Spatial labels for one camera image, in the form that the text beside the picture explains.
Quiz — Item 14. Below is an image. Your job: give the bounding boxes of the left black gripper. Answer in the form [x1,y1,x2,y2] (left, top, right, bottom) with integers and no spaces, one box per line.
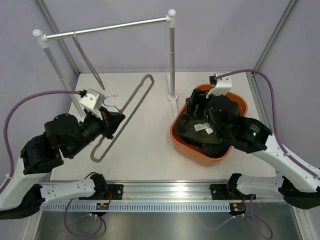
[67,106,126,158]

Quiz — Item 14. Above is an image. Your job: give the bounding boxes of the olive green shorts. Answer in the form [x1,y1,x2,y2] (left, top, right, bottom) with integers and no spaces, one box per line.
[174,113,230,158]

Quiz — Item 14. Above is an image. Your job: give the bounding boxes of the grey hanger with metal hook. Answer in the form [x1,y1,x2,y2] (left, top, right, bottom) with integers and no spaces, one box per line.
[72,31,106,90]

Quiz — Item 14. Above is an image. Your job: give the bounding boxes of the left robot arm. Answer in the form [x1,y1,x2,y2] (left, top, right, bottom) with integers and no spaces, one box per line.
[0,107,125,220]

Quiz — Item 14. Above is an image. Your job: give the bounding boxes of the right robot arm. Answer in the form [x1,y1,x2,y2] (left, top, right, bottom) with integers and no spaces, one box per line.
[186,88,320,210]

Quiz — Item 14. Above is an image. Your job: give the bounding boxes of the orange plastic basket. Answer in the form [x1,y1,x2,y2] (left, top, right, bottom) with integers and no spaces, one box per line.
[170,91,248,167]

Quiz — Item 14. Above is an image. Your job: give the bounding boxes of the white clothes rack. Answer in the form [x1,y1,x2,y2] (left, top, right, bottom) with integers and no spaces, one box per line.
[32,9,178,118]

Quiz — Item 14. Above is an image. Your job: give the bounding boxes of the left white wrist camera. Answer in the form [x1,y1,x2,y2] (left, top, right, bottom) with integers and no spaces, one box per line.
[79,88,105,120]

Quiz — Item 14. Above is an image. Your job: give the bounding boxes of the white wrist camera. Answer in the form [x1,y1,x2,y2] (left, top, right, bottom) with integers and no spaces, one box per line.
[79,88,105,120]
[206,72,232,99]

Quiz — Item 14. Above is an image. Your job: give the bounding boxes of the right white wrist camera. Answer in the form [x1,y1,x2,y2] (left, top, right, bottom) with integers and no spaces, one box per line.
[206,72,232,99]

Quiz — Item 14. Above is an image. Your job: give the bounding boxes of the aluminium mounting rail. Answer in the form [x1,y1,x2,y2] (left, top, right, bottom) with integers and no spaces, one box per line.
[39,181,305,203]

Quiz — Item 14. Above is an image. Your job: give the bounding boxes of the white slotted cable duct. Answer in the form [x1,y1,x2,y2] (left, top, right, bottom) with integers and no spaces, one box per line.
[44,201,231,213]

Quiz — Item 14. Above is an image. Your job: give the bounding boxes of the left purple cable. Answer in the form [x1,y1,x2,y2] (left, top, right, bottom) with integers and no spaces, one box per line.
[0,89,108,237]

